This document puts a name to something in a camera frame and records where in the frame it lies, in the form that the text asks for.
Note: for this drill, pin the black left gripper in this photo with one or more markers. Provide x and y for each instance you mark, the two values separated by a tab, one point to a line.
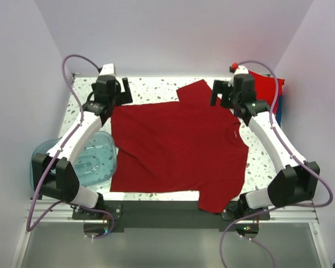
124	97

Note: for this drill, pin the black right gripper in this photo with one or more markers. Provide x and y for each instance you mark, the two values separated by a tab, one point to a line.
218	87

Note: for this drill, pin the dark red t shirt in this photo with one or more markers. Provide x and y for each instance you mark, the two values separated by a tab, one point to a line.
178	146

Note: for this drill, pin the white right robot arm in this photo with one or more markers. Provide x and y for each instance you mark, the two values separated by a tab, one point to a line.
295	179

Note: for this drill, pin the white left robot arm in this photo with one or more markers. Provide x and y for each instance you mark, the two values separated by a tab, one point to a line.
53	172

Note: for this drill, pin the bright red folded shirt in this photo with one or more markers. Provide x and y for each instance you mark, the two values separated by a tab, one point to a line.
264	87

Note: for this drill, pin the translucent blue plastic bin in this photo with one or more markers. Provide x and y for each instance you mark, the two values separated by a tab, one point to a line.
97	161

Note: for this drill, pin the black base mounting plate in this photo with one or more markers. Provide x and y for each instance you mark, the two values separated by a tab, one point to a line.
124	214

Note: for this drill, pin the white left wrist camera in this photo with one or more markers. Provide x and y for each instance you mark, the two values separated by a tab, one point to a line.
107	69

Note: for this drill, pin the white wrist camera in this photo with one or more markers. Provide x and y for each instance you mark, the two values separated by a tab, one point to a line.
107	69
236	68

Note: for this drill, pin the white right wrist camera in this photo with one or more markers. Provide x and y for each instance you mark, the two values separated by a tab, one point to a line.
236	68

